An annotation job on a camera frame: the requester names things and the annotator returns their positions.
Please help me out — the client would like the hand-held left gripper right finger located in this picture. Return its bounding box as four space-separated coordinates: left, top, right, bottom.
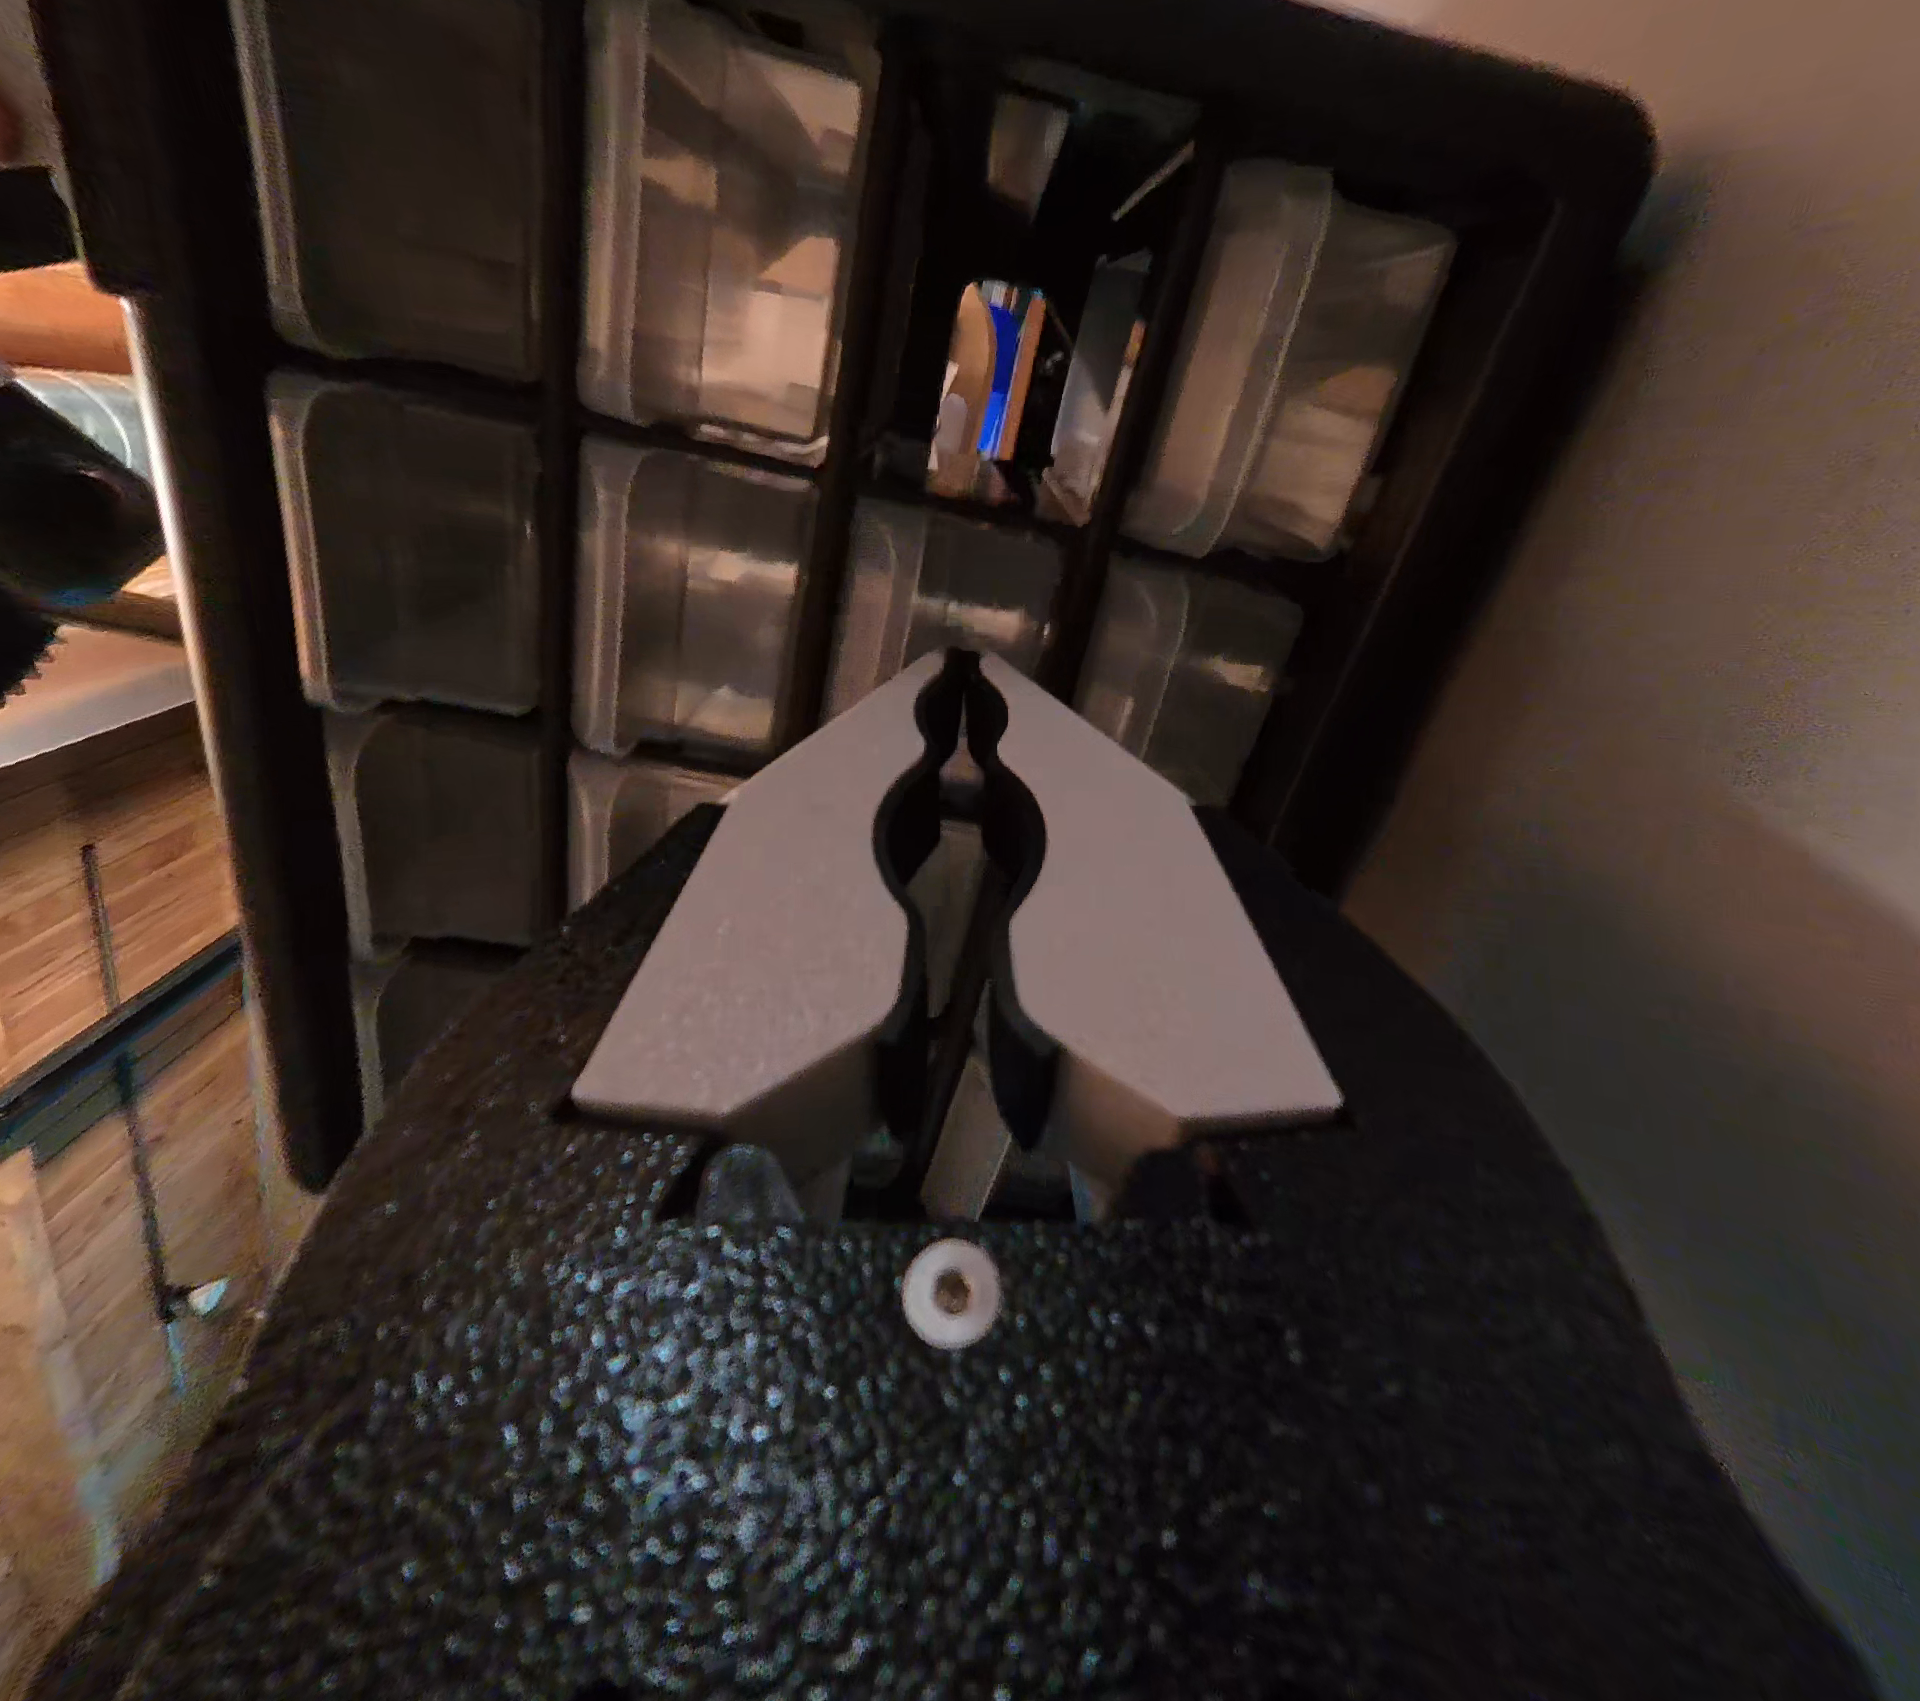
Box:
966 651 1345 1211

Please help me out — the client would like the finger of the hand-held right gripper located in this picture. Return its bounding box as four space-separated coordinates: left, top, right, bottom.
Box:
0 370 167 631

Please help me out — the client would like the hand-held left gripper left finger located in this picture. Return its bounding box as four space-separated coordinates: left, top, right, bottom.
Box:
570 648 958 1216

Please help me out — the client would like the group of clear drawers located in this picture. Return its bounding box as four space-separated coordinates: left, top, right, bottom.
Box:
210 0 1460 1133

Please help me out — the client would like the black drawer cabinet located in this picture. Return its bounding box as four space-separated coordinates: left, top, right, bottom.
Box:
0 0 1660 1198

